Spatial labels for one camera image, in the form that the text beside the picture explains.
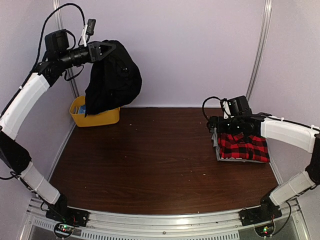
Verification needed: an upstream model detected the light blue shirt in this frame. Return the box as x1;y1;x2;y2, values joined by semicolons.
77;105;86;115

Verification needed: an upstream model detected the aluminium left corner post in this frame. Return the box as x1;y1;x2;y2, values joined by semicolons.
51;0;80;100

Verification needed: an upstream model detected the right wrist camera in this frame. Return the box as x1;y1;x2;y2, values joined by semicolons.
220;95;252;119

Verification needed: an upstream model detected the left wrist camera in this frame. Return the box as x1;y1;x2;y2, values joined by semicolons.
44;18;96;54

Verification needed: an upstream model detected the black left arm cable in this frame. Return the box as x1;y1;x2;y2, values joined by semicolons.
31;2;87;82

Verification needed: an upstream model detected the aluminium right corner post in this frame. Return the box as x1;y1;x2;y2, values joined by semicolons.
245;0;273;101

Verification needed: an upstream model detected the grey folded shirt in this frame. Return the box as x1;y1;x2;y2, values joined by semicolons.
211;132;267;164

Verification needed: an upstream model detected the circuit board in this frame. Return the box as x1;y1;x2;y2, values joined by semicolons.
53;222;75;239
254;224;275;238

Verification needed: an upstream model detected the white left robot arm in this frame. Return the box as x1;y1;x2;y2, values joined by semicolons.
0;40;116;222

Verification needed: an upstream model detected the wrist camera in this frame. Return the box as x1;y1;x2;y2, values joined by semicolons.
44;18;96;54
220;95;252;119

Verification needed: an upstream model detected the left circuit board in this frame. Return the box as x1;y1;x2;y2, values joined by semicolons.
53;222;75;239

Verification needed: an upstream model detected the black long sleeve shirt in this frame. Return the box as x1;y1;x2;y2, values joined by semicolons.
85;40;142;116

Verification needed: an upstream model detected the aluminium corner post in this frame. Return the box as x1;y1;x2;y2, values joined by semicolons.
51;0;80;100
245;0;273;101

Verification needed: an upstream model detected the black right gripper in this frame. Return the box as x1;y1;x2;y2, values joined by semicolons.
207;116;243;134

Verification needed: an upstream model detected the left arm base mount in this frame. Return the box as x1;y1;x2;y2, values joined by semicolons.
39;194;90;227

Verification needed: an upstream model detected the right circuit board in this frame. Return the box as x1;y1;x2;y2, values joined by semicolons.
254;224;275;238

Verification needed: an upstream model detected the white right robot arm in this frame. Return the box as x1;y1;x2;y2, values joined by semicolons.
206;114;320;221

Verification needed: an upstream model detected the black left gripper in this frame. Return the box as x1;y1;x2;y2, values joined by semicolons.
58;40;116;69

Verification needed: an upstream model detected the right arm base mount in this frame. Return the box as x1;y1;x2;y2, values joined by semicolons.
238;197;282;227

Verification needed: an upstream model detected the red black plaid shirt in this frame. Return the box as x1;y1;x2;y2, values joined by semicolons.
216;132;271;163

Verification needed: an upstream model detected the yellow plastic basket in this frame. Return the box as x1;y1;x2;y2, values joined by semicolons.
69;96;121;128

